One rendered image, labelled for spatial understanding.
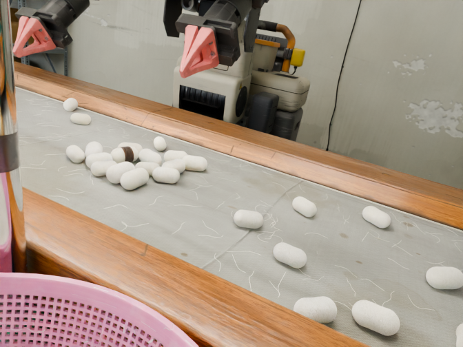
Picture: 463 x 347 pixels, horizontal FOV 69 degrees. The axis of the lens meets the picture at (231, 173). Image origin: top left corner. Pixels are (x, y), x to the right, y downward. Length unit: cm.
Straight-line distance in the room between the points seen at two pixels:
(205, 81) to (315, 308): 92
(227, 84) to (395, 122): 161
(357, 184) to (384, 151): 200
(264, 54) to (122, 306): 124
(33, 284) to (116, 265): 5
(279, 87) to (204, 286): 114
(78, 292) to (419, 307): 27
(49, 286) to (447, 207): 48
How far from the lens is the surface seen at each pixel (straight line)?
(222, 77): 108
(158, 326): 21
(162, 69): 286
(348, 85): 245
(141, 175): 40
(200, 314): 22
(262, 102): 118
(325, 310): 27
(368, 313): 28
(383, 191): 53
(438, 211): 54
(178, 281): 24
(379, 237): 43
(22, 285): 24
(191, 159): 46
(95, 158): 44
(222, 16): 60
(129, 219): 35
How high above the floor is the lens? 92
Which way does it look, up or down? 22 degrees down
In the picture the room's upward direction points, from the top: 11 degrees clockwise
